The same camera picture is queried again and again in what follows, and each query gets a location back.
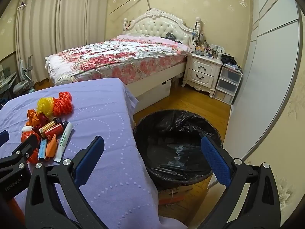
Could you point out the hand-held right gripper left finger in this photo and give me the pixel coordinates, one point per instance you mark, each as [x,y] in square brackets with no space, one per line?
[89,158]

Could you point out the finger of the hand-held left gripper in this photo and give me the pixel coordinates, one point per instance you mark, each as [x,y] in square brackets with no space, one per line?
[4,137]
[31,145]

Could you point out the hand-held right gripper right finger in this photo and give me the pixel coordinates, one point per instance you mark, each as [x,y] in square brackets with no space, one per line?
[215,159]

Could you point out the red plastic bag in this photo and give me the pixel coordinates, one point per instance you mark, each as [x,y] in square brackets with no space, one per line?
[33,156]

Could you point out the white tissue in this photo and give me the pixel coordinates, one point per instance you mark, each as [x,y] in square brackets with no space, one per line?
[26,129]

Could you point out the orange wrapper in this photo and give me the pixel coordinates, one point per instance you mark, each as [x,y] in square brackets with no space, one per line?
[52,146]

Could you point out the red bottle with black cap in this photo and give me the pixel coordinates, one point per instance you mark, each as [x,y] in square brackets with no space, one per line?
[53,131]

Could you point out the yellow mesh net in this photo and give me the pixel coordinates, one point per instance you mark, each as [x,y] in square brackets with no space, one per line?
[45,106]

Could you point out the black-lined trash bin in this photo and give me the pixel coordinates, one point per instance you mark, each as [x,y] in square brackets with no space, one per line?
[174,148]

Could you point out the orange mesh net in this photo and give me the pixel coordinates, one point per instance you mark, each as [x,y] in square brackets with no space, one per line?
[62,103]

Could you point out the blue packet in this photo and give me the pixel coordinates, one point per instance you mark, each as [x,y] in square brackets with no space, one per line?
[42,149]

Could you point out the brown bottle with gold label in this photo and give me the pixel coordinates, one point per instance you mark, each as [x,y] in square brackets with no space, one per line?
[47,126]

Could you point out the red ribbon bow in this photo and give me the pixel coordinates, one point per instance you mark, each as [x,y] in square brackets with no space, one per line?
[35,119]

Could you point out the white squeeze tube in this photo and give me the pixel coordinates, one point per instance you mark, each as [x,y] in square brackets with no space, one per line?
[63,140]

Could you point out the purple tablecloth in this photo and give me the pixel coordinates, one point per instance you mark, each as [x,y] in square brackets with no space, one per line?
[102,114]

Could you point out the grey side desk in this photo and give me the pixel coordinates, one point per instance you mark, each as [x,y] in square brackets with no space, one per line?
[7,82]

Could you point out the clear plastic drawer unit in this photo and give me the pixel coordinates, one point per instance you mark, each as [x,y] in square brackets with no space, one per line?
[227,83]

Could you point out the white storage box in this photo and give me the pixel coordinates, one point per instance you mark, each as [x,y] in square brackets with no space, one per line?
[154,95]

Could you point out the white nightstand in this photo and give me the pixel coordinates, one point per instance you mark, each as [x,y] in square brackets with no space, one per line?
[202,71]

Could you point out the pile of dark clothes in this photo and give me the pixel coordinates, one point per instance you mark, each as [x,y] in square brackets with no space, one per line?
[228,60]

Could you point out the floral bedspread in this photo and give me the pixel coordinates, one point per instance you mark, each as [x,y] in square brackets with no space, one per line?
[114,54]

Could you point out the white sliding wardrobe door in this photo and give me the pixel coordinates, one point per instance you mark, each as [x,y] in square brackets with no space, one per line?
[266,64]

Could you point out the group of small toiletry bottles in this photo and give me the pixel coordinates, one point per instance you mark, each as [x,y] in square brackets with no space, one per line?
[207,51]

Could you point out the beige curtains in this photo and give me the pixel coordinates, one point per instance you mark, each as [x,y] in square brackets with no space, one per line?
[59,23]

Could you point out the black bag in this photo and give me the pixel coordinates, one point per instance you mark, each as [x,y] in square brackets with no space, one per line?
[170,36]

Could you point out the white bed with tufted headboard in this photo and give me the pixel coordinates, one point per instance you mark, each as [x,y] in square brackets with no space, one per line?
[154,26]

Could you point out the red table frame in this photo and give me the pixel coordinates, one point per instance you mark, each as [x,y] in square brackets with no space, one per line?
[16,212]

